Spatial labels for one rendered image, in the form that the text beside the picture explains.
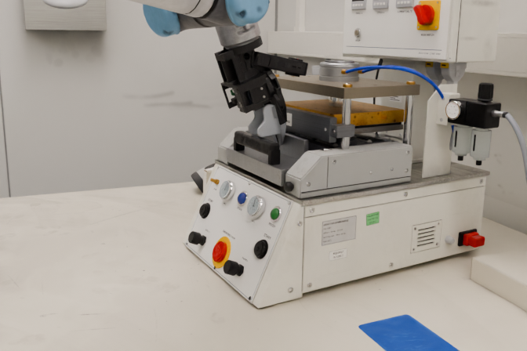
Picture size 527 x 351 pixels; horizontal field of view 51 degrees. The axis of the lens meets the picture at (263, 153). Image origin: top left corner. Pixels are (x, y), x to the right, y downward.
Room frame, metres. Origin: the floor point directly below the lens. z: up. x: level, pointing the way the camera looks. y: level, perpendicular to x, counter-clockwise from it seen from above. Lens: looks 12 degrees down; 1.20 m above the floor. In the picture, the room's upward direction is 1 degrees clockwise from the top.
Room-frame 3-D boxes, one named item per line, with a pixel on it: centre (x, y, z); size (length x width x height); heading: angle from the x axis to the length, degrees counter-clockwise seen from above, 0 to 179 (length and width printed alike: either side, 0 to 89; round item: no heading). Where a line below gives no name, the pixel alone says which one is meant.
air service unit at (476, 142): (1.00, -0.37, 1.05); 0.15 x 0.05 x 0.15; 30
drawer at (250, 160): (1.11, -0.10, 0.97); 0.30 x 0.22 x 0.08; 120
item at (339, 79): (1.13, -0.19, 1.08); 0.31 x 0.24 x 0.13; 30
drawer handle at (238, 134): (1.04, 0.01, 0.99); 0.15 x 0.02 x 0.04; 30
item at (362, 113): (1.12, -0.15, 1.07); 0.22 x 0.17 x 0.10; 30
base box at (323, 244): (1.11, -0.15, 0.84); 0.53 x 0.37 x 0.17; 120
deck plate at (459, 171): (1.15, -0.18, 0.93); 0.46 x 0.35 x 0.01; 120
